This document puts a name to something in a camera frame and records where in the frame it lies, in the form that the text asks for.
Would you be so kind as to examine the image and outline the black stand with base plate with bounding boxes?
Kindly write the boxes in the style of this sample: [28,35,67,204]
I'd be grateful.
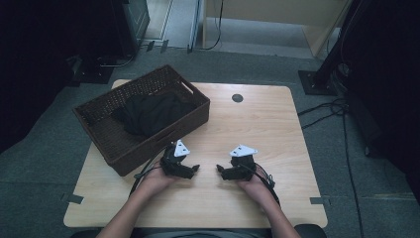
[297,0,365,97]

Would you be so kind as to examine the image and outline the white metal rail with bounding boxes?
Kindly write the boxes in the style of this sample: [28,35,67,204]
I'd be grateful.
[187,0,203,55]

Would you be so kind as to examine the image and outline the person's grey-blue shirt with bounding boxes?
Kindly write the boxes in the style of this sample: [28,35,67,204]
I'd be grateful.
[132,227,273,238]

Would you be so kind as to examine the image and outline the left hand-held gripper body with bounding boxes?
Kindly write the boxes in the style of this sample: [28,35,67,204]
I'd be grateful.
[159,139,196,180]

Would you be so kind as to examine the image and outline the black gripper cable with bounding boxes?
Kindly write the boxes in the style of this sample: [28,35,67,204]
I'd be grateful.
[129,150,166,196]
[242,162,281,207]

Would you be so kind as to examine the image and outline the brown woven basket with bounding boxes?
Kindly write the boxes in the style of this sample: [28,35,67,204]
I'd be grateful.
[72,63,211,178]

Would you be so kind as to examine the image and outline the black pants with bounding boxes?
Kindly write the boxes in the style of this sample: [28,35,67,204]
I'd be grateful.
[112,92,196,139]

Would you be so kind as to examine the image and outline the black curtain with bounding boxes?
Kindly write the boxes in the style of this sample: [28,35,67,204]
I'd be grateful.
[343,0,420,206]
[0,0,127,155]

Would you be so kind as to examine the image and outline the person's right hand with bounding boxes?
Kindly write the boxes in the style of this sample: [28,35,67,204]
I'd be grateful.
[235,167,277,210]

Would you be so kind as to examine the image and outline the person's left hand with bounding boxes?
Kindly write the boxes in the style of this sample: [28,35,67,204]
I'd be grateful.
[137,165,181,199]

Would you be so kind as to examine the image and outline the long black floor cable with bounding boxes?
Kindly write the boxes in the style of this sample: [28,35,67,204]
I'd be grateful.
[341,108,365,238]

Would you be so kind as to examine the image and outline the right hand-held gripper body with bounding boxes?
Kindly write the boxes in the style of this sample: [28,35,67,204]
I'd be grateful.
[220,144,260,182]

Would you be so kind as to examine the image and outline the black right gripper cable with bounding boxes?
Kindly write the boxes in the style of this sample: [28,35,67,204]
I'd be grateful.
[242,162,281,207]

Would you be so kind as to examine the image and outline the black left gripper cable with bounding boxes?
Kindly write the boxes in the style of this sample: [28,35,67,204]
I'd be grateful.
[129,150,166,196]

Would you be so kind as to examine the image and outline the dark cabinet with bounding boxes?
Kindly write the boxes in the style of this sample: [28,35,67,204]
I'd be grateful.
[110,0,152,60]

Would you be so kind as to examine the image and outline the black hanging cable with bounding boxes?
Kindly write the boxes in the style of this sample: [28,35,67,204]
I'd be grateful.
[199,0,225,52]

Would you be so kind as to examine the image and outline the black chair armrest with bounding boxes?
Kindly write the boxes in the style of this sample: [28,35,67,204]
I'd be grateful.
[293,223,328,238]

